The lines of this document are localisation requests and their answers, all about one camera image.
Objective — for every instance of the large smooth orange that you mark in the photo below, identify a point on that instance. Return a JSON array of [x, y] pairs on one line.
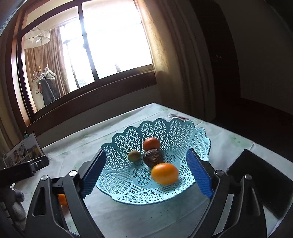
[[165, 173]]

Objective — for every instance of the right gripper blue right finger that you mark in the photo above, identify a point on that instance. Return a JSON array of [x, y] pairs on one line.
[[246, 217]]

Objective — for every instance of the photo collage calendar card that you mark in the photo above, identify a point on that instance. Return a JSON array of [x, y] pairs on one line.
[[25, 151]]

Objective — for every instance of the black tablet device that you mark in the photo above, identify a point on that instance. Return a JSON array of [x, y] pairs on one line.
[[273, 187]]

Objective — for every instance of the dark wooden window frame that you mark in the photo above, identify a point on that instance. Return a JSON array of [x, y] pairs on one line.
[[63, 58]]

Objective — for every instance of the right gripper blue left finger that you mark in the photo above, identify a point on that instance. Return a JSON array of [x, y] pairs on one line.
[[45, 217]]

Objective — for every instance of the beige curtain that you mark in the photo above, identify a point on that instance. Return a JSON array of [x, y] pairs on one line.
[[180, 57]]

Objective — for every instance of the small orange tangerine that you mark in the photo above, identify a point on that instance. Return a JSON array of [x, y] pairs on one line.
[[62, 199]]

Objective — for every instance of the round orange tangerine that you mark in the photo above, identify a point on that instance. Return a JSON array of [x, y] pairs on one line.
[[151, 143]]

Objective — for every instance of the light blue lattice fruit basket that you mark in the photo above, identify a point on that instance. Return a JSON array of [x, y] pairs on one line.
[[131, 183]]

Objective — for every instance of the small green-brown kiwi fruit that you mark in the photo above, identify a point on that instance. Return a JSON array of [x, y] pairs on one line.
[[134, 156]]

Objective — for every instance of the dark wrinkled passion fruit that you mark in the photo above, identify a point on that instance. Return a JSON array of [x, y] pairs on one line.
[[153, 157]]

